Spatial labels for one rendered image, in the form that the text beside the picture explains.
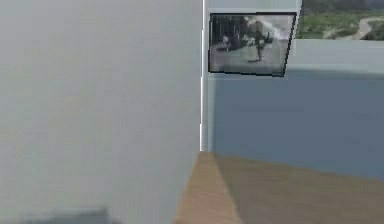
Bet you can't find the window with green view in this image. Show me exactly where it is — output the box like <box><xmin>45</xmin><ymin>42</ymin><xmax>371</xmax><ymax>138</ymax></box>
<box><xmin>295</xmin><ymin>0</ymin><xmax>384</xmax><ymax>42</ymax></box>

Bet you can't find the black framed grey picture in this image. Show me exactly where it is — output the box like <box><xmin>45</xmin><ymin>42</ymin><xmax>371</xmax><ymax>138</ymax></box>
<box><xmin>207</xmin><ymin>12</ymin><xmax>298</xmax><ymax>78</ymax></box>

